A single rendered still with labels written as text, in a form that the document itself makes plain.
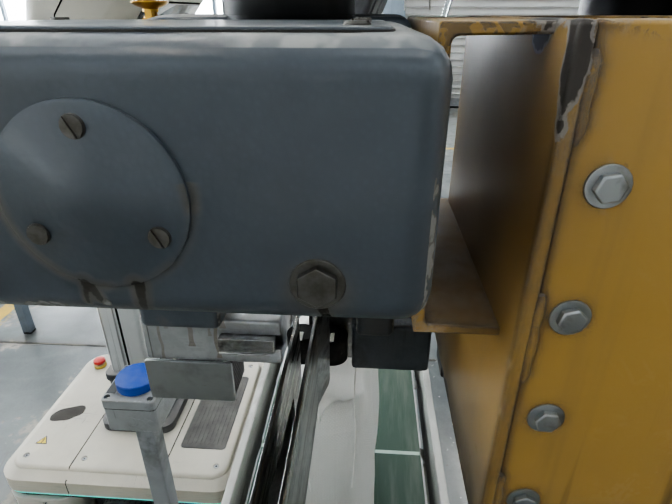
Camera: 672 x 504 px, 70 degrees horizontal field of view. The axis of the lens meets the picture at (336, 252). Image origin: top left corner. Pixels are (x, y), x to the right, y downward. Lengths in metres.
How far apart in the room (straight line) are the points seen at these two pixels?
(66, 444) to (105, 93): 1.50
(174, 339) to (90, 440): 1.10
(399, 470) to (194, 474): 0.54
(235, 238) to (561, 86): 0.15
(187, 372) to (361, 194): 0.42
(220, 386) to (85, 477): 1.02
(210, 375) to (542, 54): 0.43
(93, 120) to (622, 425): 0.30
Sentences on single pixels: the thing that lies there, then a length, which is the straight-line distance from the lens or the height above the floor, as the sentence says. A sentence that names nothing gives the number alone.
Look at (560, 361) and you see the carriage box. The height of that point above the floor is 1.17.
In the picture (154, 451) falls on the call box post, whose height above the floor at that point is 0.71.
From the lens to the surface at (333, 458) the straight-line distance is 0.81.
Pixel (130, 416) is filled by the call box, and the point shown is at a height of 0.81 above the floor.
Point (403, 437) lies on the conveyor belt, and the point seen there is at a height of 0.38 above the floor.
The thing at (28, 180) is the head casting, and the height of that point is 1.29.
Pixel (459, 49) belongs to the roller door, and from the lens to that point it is 8.00.
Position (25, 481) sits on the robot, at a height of 0.23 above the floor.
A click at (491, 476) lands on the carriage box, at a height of 1.09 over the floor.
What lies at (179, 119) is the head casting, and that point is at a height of 1.31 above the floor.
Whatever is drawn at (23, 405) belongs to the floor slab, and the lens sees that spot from 2.26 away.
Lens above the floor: 1.34
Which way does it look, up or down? 26 degrees down
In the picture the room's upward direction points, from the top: straight up
